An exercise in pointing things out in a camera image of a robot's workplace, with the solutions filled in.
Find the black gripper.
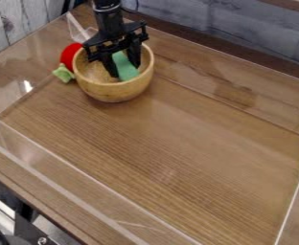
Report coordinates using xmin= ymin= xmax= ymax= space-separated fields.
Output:
xmin=82 ymin=20 xmax=149 ymax=78

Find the green rectangular stick block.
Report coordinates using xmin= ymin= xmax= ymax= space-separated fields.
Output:
xmin=112 ymin=51 xmax=138 ymax=81

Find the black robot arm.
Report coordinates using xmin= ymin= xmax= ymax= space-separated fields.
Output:
xmin=82 ymin=0 xmax=149 ymax=78

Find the brown wooden bowl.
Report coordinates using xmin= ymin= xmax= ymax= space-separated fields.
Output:
xmin=73 ymin=44 xmax=154 ymax=103

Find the red plush tomato toy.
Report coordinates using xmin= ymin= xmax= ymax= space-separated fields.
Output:
xmin=51 ymin=42 xmax=81 ymax=83

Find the clear acrylic table barrier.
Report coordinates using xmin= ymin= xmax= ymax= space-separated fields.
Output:
xmin=0 ymin=106 xmax=299 ymax=245

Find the clear acrylic corner bracket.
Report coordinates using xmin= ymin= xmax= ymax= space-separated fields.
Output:
xmin=66 ymin=12 xmax=97 ymax=43

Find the black table clamp mount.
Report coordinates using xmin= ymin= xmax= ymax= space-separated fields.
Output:
xmin=14 ymin=203 xmax=58 ymax=245

